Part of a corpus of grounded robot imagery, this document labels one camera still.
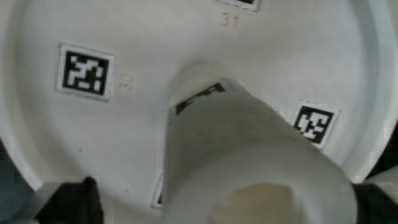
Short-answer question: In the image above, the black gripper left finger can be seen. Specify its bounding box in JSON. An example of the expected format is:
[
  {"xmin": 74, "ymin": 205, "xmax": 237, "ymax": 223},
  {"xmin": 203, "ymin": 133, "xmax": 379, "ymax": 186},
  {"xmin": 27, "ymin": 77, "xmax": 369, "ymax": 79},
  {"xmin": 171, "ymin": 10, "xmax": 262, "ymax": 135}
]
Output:
[{"xmin": 0, "ymin": 176, "xmax": 106, "ymax": 224}]

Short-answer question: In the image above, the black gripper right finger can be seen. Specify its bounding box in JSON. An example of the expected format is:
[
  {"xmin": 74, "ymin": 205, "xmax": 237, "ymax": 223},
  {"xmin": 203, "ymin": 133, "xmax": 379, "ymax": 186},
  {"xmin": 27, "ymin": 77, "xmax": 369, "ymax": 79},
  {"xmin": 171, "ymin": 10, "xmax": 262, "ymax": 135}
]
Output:
[{"xmin": 353, "ymin": 183, "xmax": 398, "ymax": 224}]

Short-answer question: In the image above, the white cylindrical table leg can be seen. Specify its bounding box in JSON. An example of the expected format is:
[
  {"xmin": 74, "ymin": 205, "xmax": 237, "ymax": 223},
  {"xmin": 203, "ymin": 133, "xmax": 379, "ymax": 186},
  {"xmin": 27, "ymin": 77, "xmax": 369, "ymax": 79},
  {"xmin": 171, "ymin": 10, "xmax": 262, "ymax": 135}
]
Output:
[{"xmin": 162, "ymin": 62, "xmax": 358, "ymax": 224}]

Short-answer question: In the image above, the white round table top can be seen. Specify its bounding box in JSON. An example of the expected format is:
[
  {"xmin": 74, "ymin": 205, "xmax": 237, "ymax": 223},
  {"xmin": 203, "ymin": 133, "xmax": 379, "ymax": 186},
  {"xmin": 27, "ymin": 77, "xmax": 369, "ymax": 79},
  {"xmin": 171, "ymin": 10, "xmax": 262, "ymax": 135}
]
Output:
[{"xmin": 0, "ymin": 0, "xmax": 398, "ymax": 221}]

